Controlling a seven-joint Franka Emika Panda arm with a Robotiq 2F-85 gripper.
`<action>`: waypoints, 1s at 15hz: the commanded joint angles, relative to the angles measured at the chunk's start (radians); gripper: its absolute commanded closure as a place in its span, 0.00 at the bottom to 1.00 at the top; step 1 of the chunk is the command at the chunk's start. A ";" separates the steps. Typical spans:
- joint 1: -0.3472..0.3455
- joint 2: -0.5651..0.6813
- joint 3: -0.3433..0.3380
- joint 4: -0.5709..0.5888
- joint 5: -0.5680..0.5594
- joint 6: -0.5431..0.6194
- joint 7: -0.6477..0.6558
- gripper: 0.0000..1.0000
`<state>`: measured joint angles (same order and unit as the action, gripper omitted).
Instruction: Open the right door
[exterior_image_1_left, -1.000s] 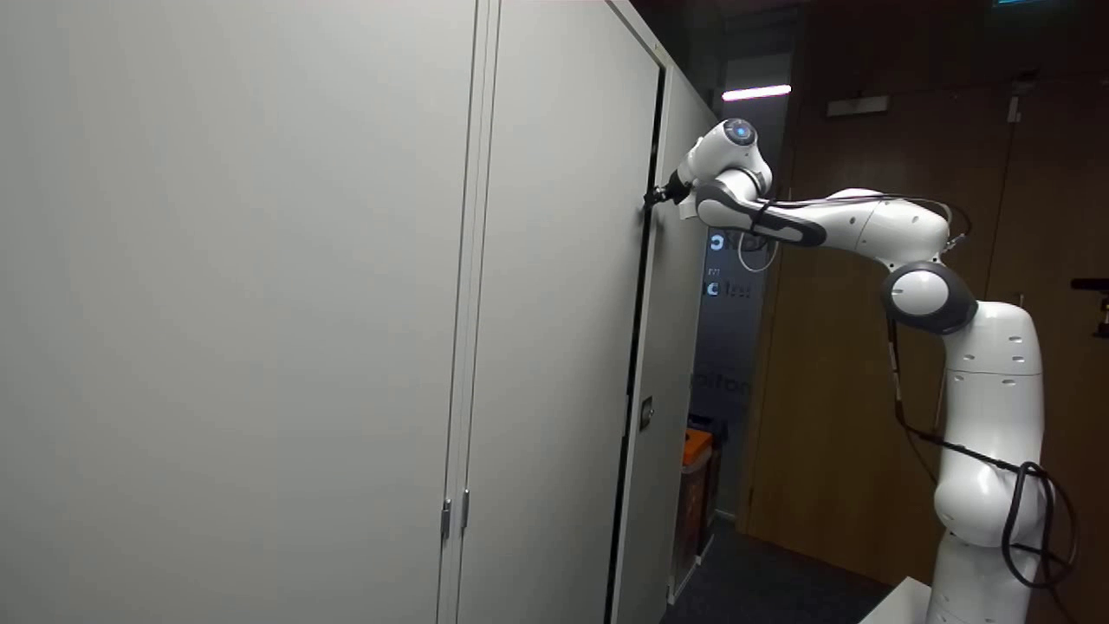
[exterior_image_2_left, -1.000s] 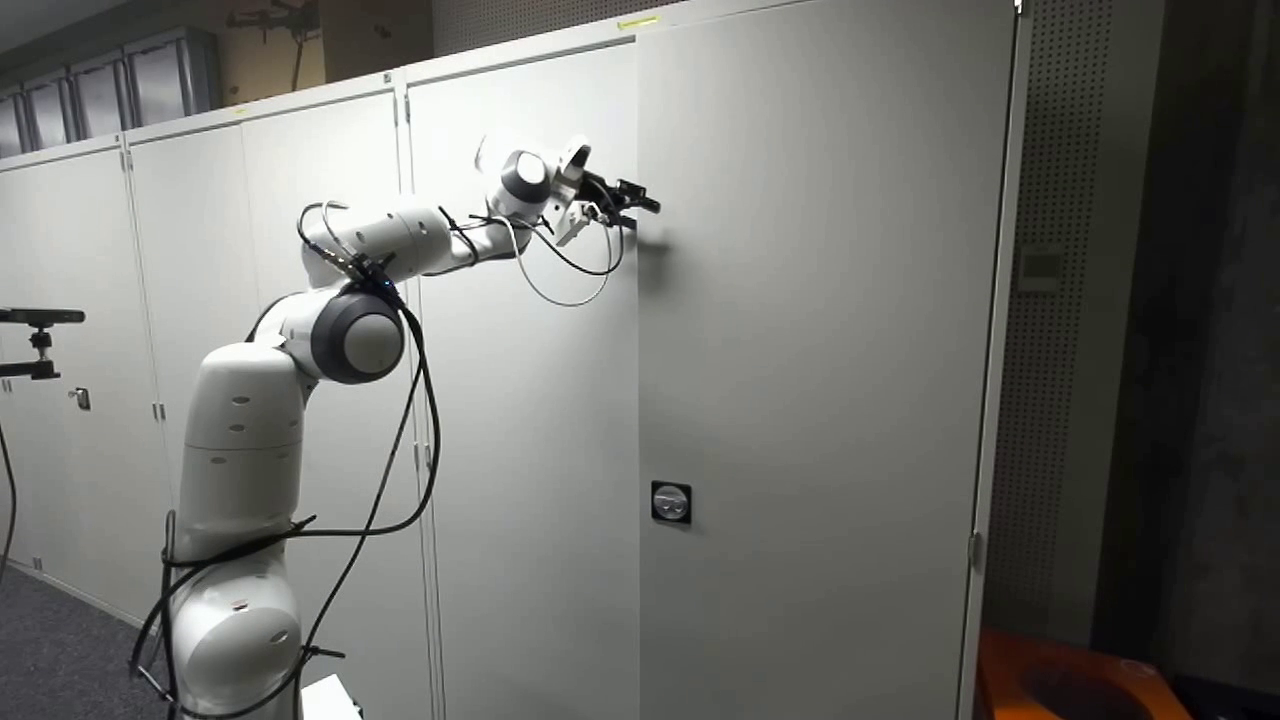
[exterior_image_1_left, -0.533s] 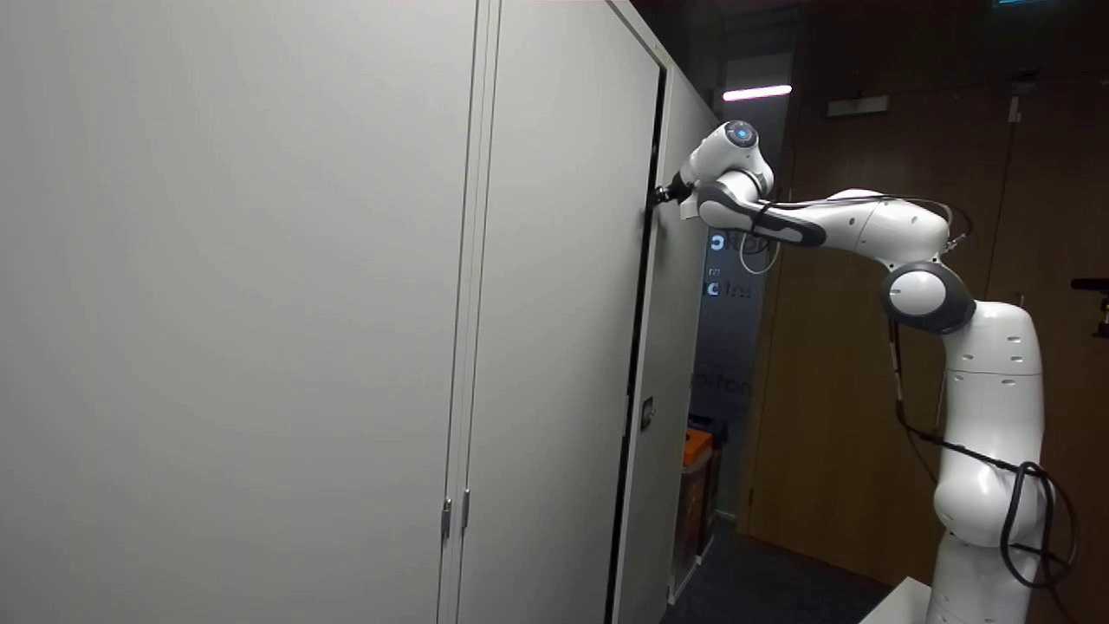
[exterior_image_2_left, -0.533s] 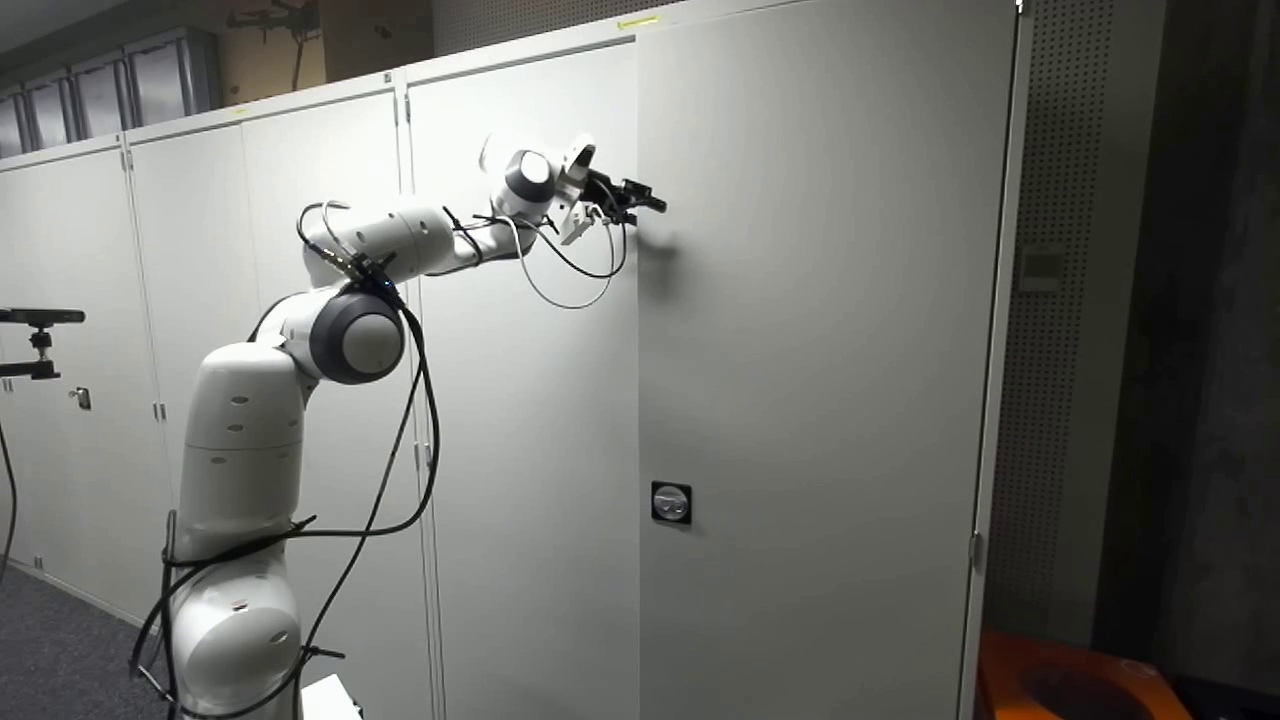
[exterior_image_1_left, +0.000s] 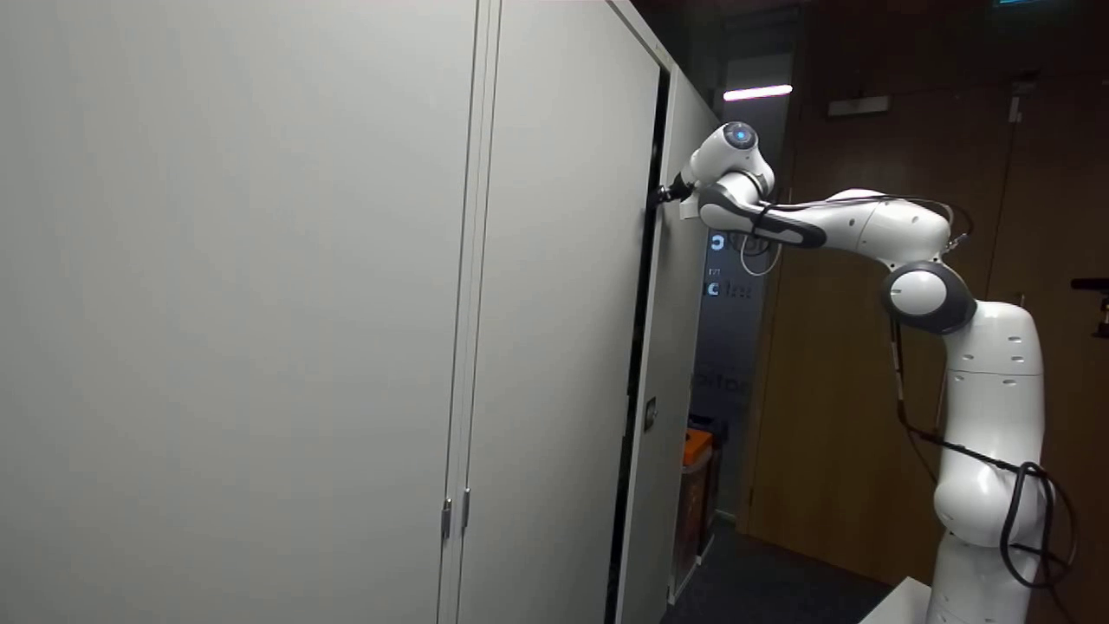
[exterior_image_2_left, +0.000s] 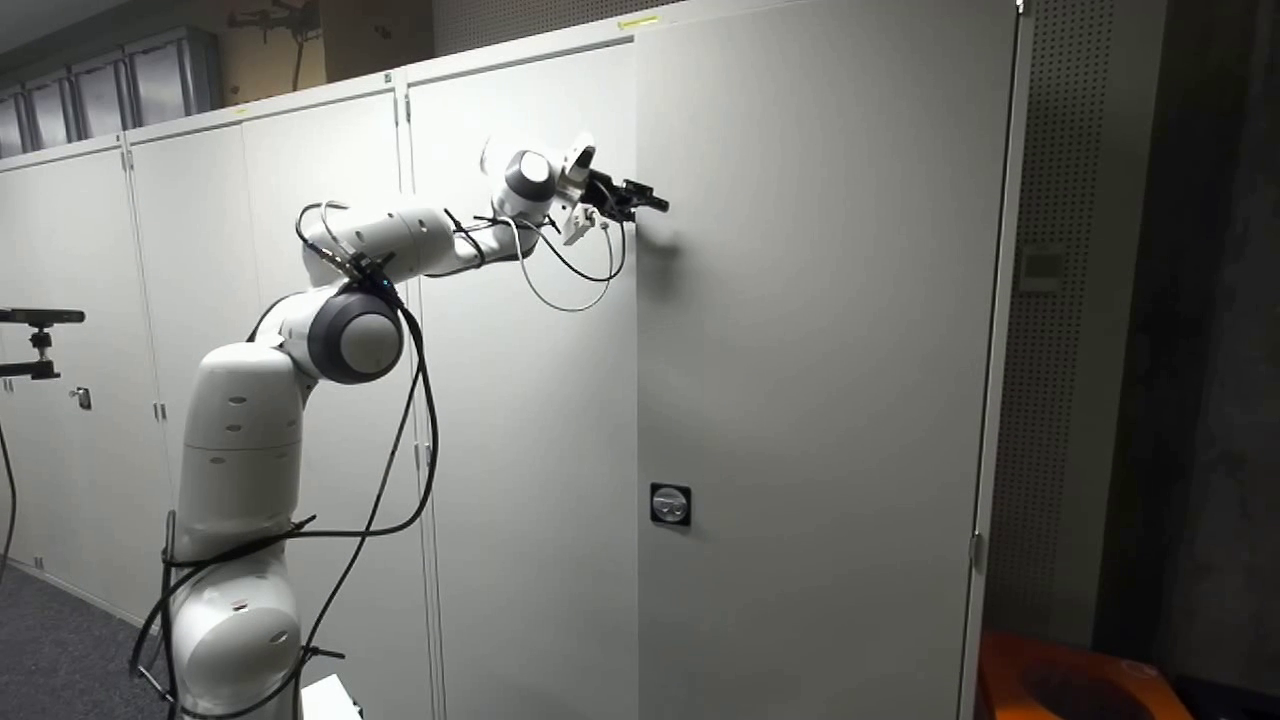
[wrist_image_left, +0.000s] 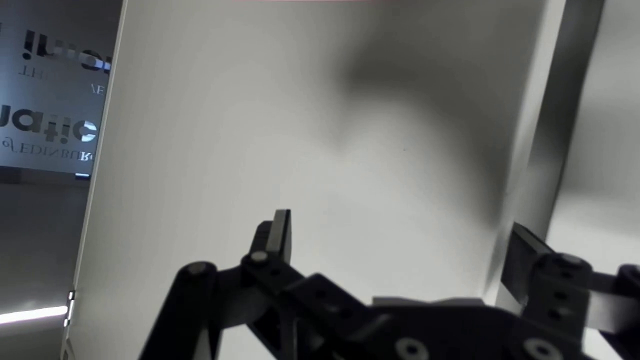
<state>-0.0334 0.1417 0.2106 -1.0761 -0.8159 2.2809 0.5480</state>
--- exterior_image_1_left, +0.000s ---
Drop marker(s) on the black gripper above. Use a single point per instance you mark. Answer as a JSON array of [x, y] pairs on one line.
[[679, 191]]

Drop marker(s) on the grey cabinet door perforated inside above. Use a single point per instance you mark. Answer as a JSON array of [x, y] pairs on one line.
[[671, 349]]

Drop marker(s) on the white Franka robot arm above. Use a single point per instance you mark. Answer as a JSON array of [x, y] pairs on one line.
[[991, 369]]

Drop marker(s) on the plain grey cabinet door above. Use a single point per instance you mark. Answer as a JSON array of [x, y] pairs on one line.
[[555, 291]]

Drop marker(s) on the ceiling strip light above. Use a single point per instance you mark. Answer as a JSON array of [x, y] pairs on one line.
[[758, 93]]

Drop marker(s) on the orange bin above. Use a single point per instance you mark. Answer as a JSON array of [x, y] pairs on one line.
[[697, 452]]

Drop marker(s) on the grey metal cabinet frame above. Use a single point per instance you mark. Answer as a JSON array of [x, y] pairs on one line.
[[676, 65]]

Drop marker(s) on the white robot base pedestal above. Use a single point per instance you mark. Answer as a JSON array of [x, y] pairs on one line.
[[903, 605]]

